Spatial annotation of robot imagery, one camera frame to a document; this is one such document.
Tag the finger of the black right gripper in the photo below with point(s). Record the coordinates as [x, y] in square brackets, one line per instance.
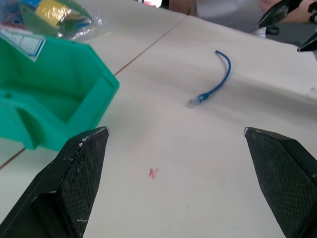
[277, 12]
[310, 43]

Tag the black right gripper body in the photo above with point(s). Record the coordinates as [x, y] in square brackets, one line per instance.
[314, 10]

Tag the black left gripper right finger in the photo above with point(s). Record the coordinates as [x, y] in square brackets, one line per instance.
[284, 178]

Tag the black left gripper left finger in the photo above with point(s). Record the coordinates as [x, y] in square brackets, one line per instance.
[62, 188]

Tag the person in white shirt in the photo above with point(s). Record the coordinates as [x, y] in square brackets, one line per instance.
[223, 6]

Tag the green plastic storage bin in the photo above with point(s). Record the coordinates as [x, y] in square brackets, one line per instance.
[49, 81]

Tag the white blue-bordered bin label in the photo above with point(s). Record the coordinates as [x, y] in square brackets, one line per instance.
[23, 43]

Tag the clear plastic bag of parts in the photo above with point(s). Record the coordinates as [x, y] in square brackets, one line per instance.
[49, 15]

